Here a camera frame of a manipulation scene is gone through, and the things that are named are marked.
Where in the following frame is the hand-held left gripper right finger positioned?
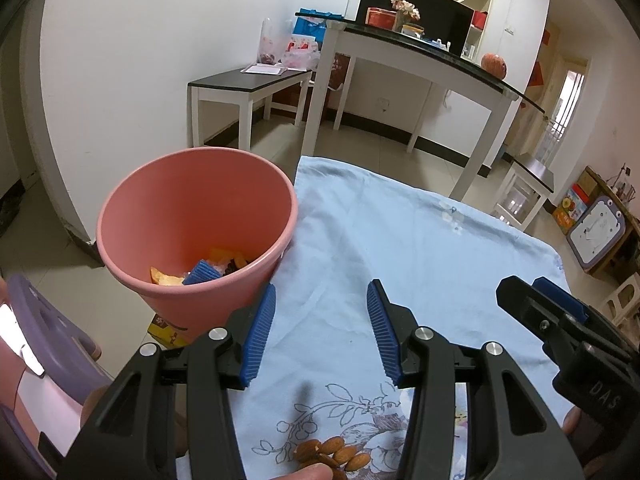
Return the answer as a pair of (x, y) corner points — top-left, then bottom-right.
(367, 280), (583, 480)

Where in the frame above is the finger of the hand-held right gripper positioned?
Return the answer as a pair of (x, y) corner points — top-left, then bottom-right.
(532, 277), (640, 356)
(496, 276), (608, 366)

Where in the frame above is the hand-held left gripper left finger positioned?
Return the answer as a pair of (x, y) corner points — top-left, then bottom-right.
(59, 284), (277, 480)

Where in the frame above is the blue paper cupcake liner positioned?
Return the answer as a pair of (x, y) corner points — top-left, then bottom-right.
(182, 258), (222, 287)

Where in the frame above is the orange peel piece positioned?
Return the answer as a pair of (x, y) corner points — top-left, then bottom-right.
(149, 266), (186, 287)

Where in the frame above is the pink plastic bucket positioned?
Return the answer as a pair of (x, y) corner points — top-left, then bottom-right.
(96, 146), (299, 346)

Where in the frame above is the person's right hand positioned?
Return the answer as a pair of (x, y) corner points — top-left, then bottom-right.
(561, 406), (585, 435)

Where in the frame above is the person's left hand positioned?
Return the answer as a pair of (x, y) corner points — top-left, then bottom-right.
(284, 464), (337, 480)

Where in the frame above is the small white plastic stool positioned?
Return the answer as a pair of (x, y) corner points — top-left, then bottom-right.
(602, 272), (640, 333)

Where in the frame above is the purple toy drawing board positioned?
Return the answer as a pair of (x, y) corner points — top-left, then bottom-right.
(566, 195), (627, 273)

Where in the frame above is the colourful cardboard box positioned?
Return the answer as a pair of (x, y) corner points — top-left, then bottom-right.
(552, 182), (591, 236)

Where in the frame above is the yellow cardboard box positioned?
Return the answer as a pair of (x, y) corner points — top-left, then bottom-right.
(147, 314), (191, 348)

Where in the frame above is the light blue floral cloth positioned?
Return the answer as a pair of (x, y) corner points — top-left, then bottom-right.
(175, 156), (576, 480)

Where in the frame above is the low wooden cabinet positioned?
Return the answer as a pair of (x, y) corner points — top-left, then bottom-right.
(580, 165), (640, 278)

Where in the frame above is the small white black-top bench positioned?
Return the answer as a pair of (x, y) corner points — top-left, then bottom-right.
(492, 157), (556, 233)

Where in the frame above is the pile of almonds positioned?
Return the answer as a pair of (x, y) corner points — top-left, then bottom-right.
(292, 436), (372, 472)

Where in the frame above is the purple plastic stool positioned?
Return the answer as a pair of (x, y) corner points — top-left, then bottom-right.
(4, 274), (117, 406)

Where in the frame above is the orange pomelo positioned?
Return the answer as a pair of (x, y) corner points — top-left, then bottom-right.
(481, 52), (508, 80)

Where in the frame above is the white bench with black top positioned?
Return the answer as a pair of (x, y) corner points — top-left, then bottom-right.
(187, 67), (313, 151)

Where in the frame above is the brown paper bag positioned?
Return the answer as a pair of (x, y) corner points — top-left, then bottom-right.
(327, 52), (351, 91)

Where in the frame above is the white glass-top table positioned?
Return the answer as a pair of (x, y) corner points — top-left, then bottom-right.
(295, 7), (551, 201)

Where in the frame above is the white red plastic bag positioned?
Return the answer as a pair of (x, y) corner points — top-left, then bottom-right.
(282, 34), (321, 71)

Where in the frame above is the clear plastic bag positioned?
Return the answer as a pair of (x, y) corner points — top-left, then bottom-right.
(256, 17), (288, 66)

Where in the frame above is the black television screen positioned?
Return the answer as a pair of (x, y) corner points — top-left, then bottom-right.
(356, 0), (475, 56)

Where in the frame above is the blue shopping bag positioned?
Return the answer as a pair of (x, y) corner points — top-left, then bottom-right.
(292, 9), (333, 43)

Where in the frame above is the red gift box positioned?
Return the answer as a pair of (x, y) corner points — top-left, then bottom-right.
(366, 6), (401, 27)

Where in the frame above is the dried flower bouquet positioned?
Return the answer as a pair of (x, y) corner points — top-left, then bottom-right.
(390, 0), (421, 33)

